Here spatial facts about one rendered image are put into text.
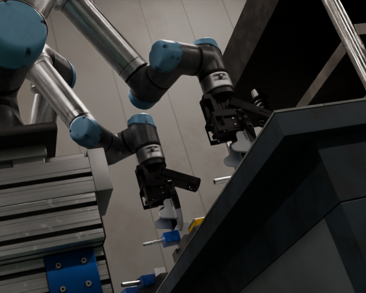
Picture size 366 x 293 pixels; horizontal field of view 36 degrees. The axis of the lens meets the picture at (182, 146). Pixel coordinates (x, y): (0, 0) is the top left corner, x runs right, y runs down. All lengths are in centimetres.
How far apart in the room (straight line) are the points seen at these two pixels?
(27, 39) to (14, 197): 29
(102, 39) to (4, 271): 65
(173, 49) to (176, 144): 308
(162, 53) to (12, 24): 37
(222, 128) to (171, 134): 313
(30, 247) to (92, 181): 17
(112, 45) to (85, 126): 23
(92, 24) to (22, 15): 37
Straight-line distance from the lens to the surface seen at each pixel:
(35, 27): 110
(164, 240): 147
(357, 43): 197
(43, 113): 180
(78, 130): 150
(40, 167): 107
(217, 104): 134
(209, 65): 137
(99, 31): 144
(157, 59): 132
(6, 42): 107
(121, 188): 411
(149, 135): 157
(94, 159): 108
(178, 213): 147
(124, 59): 142
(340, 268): 75
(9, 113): 115
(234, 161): 132
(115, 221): 400
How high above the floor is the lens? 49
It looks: 25 degrees up
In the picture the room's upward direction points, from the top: 17 degrees counter-clockwise
